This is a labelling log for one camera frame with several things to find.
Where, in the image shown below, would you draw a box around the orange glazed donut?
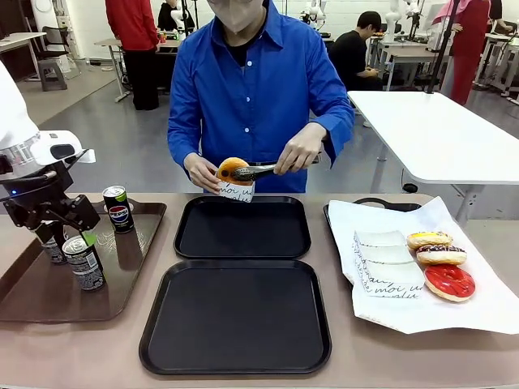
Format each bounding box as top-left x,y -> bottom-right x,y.
216,156 -> 251,182
213,178 -> 257,203

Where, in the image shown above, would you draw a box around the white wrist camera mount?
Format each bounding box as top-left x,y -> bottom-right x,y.
69,147 -> 97,165

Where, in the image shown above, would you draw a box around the person's left hand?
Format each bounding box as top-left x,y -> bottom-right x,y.
272,122 -> 328,177

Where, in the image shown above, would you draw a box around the person in blue shirt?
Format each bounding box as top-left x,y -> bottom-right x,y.
166,0 -> 356,195

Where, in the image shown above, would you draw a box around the grey step stool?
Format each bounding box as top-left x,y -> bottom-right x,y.
37,59 -> 69,92

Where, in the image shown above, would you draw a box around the person's right forearm blue sleeve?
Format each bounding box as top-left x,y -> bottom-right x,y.
167,129 -> 204,176

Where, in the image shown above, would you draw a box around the black camera stand pole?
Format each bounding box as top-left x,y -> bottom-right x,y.
425,0 -> 462,95

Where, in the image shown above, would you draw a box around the metal serving tongs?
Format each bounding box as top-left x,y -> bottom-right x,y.
231,160 -> 322,182

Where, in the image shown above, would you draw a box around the person in red dress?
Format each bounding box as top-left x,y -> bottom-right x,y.
431,0 -> 492,107

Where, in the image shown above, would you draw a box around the grey table with white legs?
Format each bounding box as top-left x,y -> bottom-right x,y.
94,37 -> 180,103

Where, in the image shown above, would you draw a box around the white paper sheet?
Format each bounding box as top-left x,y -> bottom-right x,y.
327,195 -> 519,336

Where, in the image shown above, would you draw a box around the chocolate frosted donut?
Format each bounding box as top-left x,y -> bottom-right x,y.
415,244 -> 468,267

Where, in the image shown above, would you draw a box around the brown plastic tray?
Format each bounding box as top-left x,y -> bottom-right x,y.
0,201 -> 168,324

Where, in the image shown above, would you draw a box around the person's right hand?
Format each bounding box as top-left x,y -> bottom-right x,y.
183,154 -> 223,195

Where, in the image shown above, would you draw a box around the light wooden table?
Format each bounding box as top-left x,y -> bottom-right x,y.
0,31 -> 48,83

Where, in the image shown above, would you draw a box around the person's left forearm blue sleeve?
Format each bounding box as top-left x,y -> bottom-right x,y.
307,105 -> 356,164

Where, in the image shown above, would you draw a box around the black Pepsi can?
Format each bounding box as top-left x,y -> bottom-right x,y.
62,235 -> 107,292
40,230 -> 69,265
102,185 -> 135,234

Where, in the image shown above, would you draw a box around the grey background work table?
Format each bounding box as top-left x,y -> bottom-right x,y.
366,33 -> 452,92

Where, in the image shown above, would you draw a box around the black square tray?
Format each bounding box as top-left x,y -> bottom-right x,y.
138,259 -> 332,376
174,195 -> 312,261

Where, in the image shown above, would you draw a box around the person in red top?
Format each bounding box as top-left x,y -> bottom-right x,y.
104,0 -> 161,112

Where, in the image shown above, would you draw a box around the red frosted donut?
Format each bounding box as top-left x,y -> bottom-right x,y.
423,263 -> 477,303

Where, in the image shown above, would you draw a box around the white folding table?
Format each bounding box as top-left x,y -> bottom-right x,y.
347,89 -> 519,229

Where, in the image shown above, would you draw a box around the yellow frosted donut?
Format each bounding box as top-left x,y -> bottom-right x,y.
405,230 -> 453,250

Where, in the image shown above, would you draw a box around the black office chair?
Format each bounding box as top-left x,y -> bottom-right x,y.
39,25 -> 83,80

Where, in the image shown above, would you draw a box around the black tray with handle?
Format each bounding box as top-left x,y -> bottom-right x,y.
323,197 -> 423,285

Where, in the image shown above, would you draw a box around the person in black clothes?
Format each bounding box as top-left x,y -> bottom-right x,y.
157,0 -> 184,32

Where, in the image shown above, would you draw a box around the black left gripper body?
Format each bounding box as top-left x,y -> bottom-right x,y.
0,169 -> 69,212

